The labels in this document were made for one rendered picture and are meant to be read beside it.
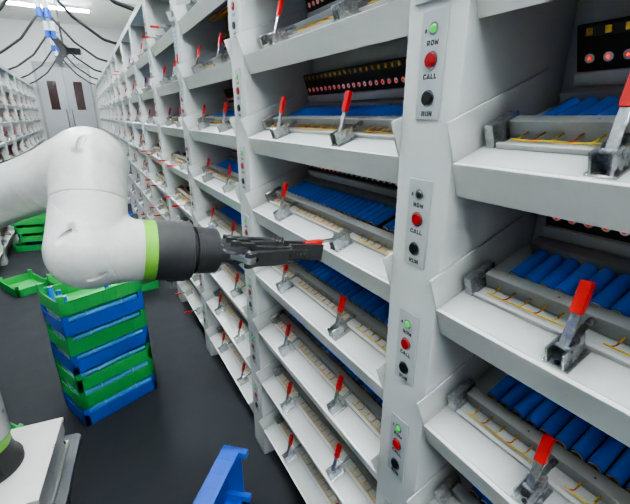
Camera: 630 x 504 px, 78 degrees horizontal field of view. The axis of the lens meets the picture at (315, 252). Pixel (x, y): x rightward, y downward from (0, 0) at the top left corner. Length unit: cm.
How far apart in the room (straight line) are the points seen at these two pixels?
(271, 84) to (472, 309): 81
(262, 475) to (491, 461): 102
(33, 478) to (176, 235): 77
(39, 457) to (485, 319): 108
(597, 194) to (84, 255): 57
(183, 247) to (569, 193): 48
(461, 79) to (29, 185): 60
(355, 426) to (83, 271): 63
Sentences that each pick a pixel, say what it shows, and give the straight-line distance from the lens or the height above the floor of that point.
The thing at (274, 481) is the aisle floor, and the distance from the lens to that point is 152.
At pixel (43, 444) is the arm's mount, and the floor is 37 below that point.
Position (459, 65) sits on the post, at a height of 121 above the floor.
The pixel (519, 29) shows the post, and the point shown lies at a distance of 59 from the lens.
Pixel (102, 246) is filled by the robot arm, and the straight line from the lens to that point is 58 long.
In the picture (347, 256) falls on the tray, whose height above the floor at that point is 90.
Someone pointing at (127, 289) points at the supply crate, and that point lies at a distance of 172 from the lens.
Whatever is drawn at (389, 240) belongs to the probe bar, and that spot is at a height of 95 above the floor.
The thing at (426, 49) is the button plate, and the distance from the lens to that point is 55.
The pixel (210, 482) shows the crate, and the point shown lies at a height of 20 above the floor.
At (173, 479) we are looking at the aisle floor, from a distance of 159.
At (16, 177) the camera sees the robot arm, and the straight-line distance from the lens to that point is 72.
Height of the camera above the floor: 115
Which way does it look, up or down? 19 degrees down
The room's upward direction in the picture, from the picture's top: straight up
